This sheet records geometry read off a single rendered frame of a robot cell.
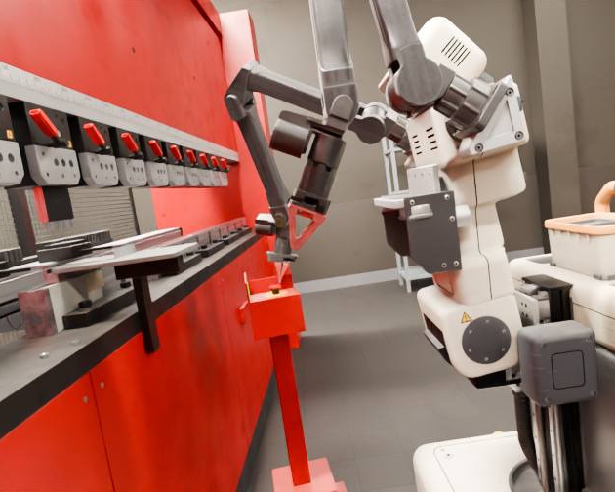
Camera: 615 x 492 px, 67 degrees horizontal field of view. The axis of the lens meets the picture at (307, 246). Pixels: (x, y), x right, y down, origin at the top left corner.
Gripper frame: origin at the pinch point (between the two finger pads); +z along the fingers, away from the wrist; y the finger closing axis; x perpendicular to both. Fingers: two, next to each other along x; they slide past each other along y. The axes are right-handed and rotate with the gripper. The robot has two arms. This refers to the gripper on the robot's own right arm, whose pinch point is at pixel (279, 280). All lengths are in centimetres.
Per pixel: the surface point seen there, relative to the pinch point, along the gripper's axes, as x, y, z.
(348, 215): -328, -102, -18
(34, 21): 42, 63, -58
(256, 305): 15.4, 7.9, 5.4
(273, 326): 15.5, 1.9, 11.6
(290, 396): 8.9, -6.9, 36.5
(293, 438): 9, -9, 51
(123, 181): 13, 49, -27
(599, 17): -294, -330, -249
